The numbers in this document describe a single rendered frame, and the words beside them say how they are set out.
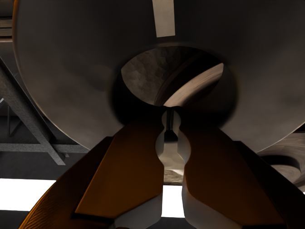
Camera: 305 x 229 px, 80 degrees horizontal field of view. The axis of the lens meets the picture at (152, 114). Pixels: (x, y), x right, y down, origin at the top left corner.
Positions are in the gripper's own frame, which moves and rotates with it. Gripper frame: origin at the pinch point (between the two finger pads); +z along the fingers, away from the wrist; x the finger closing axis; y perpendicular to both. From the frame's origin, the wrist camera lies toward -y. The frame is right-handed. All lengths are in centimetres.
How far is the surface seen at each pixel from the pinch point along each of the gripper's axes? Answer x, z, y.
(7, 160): -656, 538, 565
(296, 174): 24.9, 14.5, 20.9
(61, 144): -280, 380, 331
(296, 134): 19.5, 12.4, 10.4
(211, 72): 7.5, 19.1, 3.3
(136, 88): -7.7, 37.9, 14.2
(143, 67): -5.5, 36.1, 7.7
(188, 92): 4.3, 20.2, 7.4
